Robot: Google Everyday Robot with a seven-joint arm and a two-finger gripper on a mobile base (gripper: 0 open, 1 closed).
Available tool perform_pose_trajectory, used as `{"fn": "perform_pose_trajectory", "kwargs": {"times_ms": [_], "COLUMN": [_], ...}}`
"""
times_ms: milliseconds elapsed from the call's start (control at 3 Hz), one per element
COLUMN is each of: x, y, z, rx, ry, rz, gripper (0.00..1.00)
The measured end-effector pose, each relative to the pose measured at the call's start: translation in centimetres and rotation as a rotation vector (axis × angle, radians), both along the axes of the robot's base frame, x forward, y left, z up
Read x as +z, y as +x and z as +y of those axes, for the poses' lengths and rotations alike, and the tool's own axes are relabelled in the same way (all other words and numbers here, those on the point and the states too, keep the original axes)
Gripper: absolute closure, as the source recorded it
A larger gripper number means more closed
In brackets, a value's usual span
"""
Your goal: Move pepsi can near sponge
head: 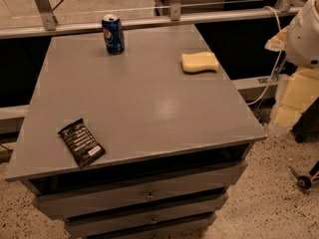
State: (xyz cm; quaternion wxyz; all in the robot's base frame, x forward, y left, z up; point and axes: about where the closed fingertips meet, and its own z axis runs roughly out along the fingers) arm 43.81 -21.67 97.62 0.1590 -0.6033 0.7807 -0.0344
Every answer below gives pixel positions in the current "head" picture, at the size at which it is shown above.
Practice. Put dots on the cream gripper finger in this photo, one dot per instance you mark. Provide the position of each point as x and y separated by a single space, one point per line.
278 42

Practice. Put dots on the blue pepsi can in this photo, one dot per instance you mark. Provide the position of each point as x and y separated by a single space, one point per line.
113 34

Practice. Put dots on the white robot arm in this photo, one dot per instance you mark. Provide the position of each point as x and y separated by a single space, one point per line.
300 39

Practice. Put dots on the yellow sponge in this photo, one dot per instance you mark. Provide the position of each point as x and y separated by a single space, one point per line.
199 62

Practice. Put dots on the black caster wheel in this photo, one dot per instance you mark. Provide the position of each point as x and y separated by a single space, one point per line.
303 181

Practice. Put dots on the grey drawer cabinet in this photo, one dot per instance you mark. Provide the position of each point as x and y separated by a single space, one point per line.
140 106

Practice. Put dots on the bottom grey drawer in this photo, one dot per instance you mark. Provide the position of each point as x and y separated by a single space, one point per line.
162 229

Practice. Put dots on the grey drawer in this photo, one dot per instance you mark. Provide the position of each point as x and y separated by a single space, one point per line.
127 193
162 229
153 214

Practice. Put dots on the black snack packet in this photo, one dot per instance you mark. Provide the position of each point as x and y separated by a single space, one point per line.
81 143

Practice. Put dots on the top grey drawer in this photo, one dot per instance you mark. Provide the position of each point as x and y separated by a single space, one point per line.
127 193

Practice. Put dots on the middle grey drawer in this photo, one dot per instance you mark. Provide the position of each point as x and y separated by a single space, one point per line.
153 214

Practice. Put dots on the metal railing frame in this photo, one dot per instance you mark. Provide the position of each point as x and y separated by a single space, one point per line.
33 18

